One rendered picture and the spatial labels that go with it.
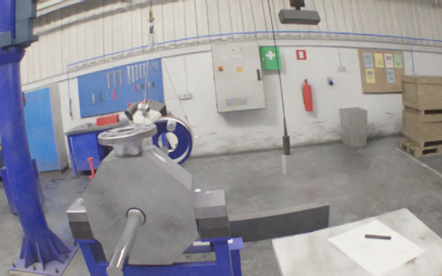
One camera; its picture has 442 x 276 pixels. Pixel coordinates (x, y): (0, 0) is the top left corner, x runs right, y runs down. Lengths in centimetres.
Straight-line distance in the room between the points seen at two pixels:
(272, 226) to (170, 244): 62
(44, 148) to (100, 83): 178
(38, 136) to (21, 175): 395
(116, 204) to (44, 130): 568
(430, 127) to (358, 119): 162
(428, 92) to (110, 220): 534
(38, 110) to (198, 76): 334
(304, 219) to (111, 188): 100
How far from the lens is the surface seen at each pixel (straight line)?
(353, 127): 654
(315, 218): 197
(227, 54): 627
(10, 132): 323
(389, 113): 750
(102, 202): 150
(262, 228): 192
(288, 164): 237
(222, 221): 147
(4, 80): 323
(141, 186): 143
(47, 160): 719
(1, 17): 334
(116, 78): 681
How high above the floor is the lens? 164
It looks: 13 degrees down
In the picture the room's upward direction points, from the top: 6 degrees counter-clockwise
